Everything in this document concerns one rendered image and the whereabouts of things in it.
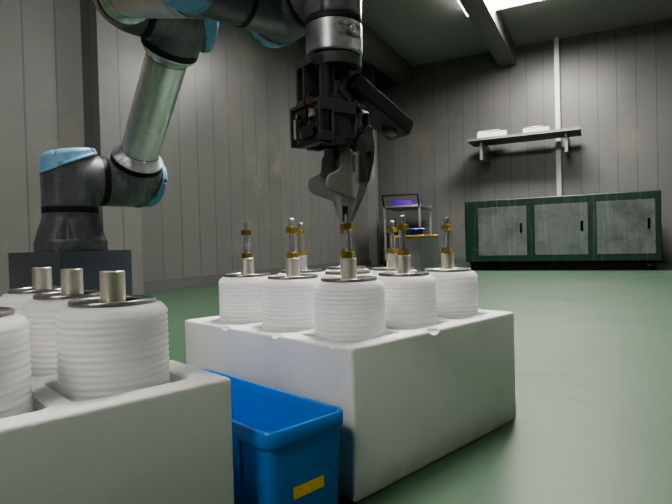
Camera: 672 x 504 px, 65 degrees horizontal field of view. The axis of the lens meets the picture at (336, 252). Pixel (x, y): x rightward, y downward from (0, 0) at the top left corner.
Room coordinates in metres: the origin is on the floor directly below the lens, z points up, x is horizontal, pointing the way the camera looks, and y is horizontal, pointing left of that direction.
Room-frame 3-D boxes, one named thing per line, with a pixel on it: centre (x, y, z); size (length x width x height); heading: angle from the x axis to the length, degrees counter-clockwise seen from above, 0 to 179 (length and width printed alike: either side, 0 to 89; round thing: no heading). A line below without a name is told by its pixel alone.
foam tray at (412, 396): (0.88, -0.02, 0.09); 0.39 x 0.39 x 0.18; 44
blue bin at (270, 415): (0.64, 0.13, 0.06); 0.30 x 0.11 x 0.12; 44
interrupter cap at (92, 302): (0.49, 0.21, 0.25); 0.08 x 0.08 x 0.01
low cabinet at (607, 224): (5.60, -2.40, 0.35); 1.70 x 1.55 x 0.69; 63
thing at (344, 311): (0.71, -0.02, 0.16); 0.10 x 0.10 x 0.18
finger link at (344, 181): (0.68, -0.01, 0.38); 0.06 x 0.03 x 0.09; 126
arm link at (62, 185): (1.20, 0.59, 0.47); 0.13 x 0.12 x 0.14; 131
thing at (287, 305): (0.79, 0.07, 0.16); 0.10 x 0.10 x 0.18
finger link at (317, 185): (0.71, 0.01, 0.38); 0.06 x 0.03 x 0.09; 126
